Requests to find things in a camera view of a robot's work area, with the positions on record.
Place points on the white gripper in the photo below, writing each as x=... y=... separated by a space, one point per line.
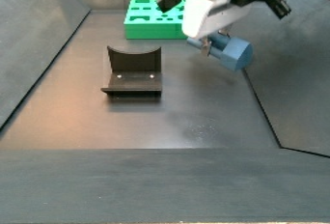
x=206 y=16

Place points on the blue three prong object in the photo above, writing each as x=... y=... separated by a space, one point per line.
x=233 y=51

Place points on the dark curved fixture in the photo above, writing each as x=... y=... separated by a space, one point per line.
x=135 y=72

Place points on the green shape sorting block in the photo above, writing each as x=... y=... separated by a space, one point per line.
x=147 y=23

